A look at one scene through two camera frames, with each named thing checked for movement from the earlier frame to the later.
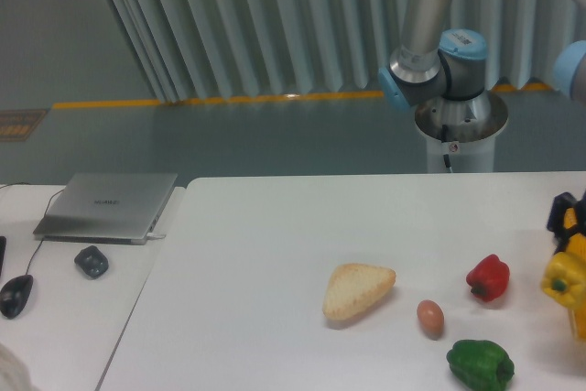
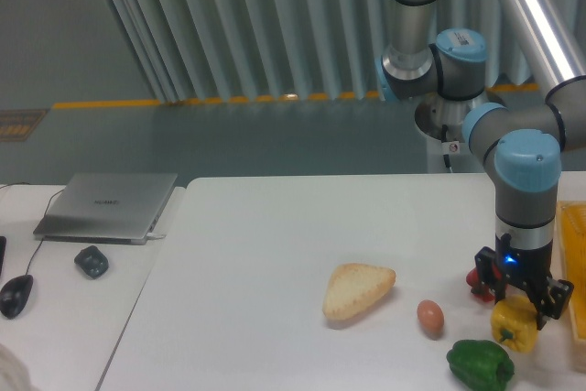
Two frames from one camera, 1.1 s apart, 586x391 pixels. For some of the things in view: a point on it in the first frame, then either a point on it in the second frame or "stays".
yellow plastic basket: x=576 y=248 stays
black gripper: x=563 y=201 -> x=522 y=268
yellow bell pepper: x=564 y=278 -> x=515 y=322
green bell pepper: x=479 y=364 stays
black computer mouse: x=15 y=294 stays
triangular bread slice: x=352 y=287 stays
